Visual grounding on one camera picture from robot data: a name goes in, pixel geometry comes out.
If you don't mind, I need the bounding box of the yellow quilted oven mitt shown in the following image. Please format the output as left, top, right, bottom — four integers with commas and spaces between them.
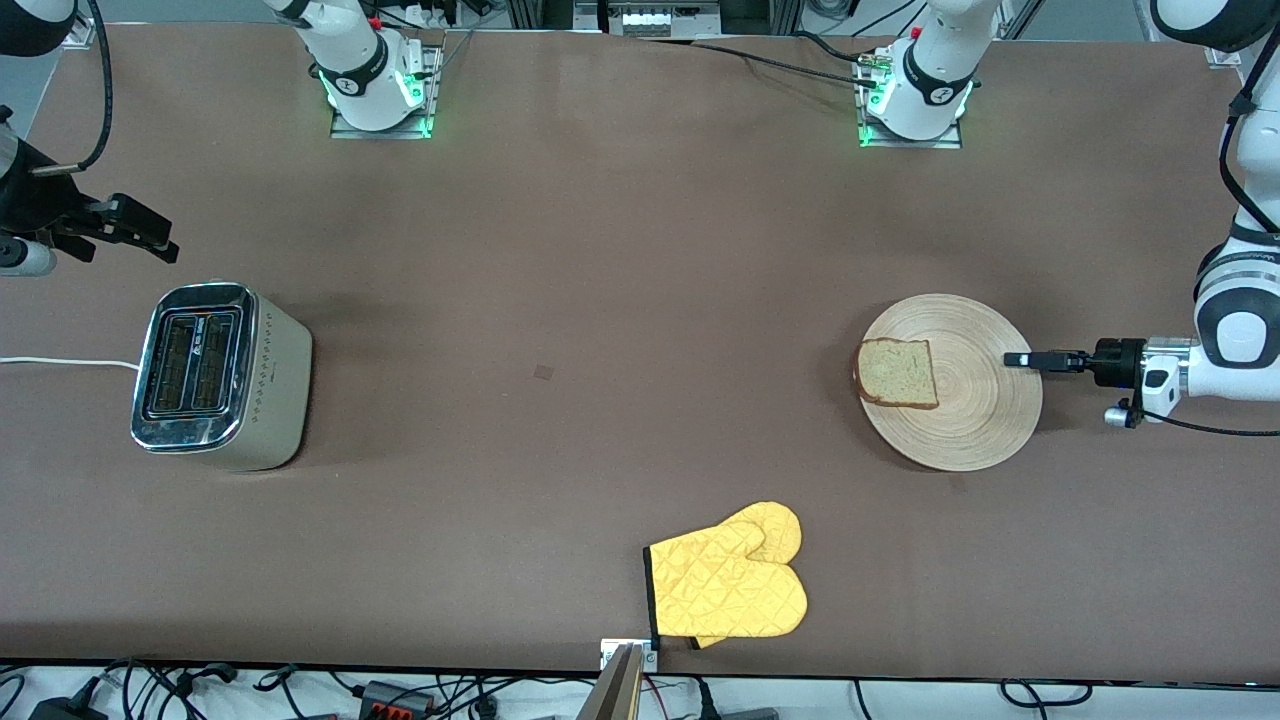
690, 501, 803, 649
643, 519, 809, 641

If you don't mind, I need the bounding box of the round wooden plate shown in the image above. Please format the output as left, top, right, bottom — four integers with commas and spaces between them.
858, 293, 1044, 473

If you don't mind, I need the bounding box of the black looped floor cable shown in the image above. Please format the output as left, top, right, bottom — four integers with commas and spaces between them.
1000, 680, 1096, 709

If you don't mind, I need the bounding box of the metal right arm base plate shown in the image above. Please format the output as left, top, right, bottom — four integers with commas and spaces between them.
330, 40, 444, 140

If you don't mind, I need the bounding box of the short black table cable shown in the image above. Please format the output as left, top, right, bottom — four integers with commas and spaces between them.
795, 30, 871, 63

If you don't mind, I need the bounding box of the white power strip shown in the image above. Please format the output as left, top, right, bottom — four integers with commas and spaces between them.
608, 0, 723, 37

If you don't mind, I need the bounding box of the small metal edge bracket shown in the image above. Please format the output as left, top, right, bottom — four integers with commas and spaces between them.
600, 638, 659, 671

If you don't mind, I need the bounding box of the black power adapter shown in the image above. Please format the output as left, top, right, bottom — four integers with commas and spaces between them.
28, 695, 109, 720

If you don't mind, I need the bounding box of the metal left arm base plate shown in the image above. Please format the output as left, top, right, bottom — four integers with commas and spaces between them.
857, 50, 964, 150

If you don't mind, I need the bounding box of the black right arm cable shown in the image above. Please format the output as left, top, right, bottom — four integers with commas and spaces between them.
30, 0, 114, 176

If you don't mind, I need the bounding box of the brown bread slice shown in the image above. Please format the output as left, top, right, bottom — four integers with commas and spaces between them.
853, 338, 941, 411

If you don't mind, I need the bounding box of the chrome two-slot toaster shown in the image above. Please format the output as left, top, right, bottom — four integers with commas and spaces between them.
130, 280, 314, 473

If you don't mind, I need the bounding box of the black red connector box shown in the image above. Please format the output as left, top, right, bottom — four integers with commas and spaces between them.
358, 680, 438, 719

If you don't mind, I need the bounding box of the black cable clip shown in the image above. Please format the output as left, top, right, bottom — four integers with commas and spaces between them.
175, 662, 241, 698

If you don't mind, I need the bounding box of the long black table cable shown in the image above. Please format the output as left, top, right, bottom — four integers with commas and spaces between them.
690, 38, 881, 89

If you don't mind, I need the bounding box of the grey angled bar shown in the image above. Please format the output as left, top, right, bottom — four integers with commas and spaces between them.
575, 643, 646, 720

